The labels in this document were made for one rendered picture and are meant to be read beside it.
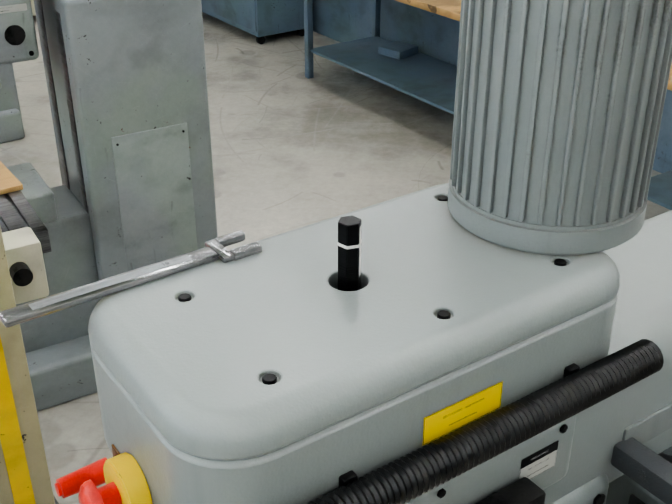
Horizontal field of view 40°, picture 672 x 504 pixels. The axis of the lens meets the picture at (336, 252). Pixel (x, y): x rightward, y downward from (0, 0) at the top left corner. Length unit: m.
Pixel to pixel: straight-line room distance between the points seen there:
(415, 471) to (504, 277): 0.20
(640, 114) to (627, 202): 0.09
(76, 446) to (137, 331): 2.90
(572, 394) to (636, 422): 0.25
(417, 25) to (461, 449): 6.76
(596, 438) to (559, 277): 0.25
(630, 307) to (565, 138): 0.30
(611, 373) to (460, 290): 0.17
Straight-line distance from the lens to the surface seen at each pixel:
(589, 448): 1.06
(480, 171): 0.89
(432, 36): 7.34
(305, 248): 0.89
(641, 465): 1.08
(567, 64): 0.83
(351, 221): 0.81
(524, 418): 0.83
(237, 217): 5.18
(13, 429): 2.94
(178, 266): 0.86
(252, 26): 8.28
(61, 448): 3.69
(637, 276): 1.16
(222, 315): 0.80
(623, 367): 0.92
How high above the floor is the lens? 2.32
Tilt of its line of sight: 29 degrees down
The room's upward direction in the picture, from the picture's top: straight up
